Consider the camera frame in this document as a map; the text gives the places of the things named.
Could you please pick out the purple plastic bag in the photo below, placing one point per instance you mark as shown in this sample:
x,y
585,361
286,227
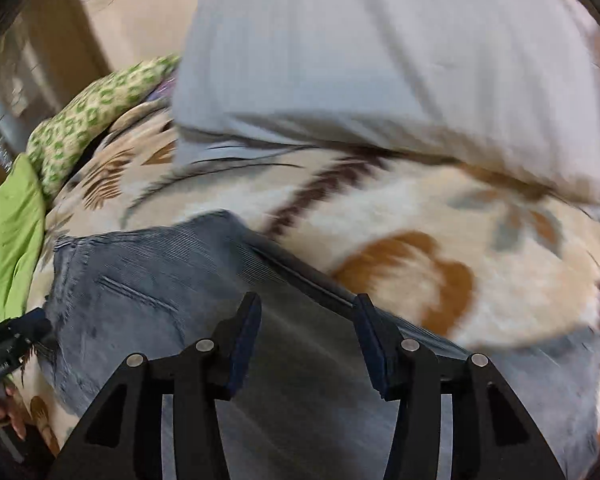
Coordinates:
x,y
161,90

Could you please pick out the leaf print blanket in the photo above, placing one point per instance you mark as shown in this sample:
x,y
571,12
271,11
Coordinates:
x,y
430,220

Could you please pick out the grey denim pants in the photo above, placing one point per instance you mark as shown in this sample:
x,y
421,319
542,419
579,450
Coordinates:
x,y
130,285

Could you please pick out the lime green cloth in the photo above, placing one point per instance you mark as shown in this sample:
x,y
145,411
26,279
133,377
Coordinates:
x,y
10,230

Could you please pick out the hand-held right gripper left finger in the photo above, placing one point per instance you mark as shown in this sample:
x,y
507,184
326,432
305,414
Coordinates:
x,y
245,340

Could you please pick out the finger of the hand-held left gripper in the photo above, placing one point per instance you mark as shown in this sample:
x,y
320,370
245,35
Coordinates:
x,y
37,324

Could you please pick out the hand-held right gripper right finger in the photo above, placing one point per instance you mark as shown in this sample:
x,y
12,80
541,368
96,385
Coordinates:
x,y
375,345

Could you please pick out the light blue pillow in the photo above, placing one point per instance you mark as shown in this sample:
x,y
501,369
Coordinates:
x,y
380,60

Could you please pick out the brown wooden cabinet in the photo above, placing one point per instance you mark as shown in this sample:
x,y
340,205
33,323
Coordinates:
x,y
55,35

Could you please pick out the person's left hand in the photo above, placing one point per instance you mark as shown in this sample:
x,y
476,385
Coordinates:
x,y
0,410

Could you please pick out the green patterned pillow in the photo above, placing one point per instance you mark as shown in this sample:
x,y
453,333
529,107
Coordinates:
x,y
80,120

